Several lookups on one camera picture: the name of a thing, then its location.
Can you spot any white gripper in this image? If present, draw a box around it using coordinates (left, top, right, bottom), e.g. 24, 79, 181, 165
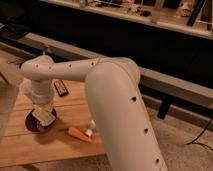
31, 80, 54, 106

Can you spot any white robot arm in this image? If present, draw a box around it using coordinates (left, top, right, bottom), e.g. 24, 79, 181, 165
20, 55, 168, 171

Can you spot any purple ceramic bowl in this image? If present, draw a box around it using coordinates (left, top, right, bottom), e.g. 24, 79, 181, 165
25, 109, 57, 132

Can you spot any white plastic cup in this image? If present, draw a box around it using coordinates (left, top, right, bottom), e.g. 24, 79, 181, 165
20, 79, 32, 99

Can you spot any black remote control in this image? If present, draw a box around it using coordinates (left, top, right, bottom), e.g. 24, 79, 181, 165
54, 80, 69, 97

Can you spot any orange carrot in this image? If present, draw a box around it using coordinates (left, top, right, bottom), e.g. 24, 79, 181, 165
65, 127, 93, 143

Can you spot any wooden table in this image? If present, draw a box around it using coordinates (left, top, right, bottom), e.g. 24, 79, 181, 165
0, 81, 105, 168

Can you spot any white squeeze bottle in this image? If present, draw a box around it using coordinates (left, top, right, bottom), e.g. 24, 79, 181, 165
85, 120, 96, 137

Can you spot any black cable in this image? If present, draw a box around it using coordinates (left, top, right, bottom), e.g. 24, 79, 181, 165
185, 117, 213, 152

